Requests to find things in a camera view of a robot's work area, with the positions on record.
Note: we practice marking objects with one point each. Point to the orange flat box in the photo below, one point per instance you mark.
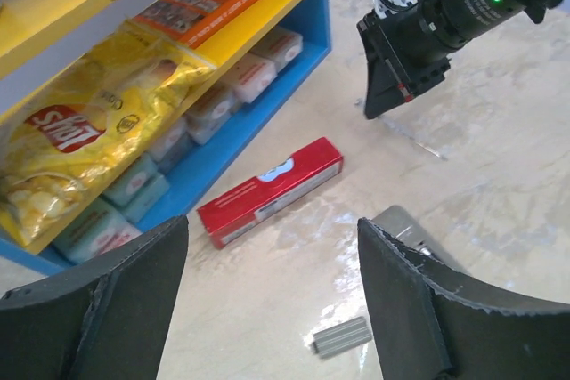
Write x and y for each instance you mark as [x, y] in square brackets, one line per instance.
[191, 22]

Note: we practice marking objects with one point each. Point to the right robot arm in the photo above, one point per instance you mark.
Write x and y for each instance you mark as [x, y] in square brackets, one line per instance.
[473, 18]

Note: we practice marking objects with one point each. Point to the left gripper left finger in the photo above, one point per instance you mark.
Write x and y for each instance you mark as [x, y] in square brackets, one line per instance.
[107, 318]

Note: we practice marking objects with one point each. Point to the green tissue pack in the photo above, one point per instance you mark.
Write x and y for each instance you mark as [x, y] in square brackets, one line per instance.
[138, 189]

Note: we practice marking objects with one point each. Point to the blue shelf unit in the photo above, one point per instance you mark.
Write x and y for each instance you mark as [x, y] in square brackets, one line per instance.
[190, 168]

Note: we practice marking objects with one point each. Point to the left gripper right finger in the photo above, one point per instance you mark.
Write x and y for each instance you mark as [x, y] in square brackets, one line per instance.
[430, 321]

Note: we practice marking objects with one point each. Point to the yellow chips bag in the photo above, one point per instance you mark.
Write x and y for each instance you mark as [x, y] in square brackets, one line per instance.
[62, 147]

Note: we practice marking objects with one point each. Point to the clear test pen screwdriver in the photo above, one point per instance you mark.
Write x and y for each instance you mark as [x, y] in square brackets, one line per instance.
[398, 128]

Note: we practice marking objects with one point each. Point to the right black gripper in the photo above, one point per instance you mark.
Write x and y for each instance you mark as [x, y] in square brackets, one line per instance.
[407, 46]

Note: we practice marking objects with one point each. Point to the red toothpaste box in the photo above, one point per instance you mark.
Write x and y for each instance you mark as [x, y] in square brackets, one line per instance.
[246, 205]

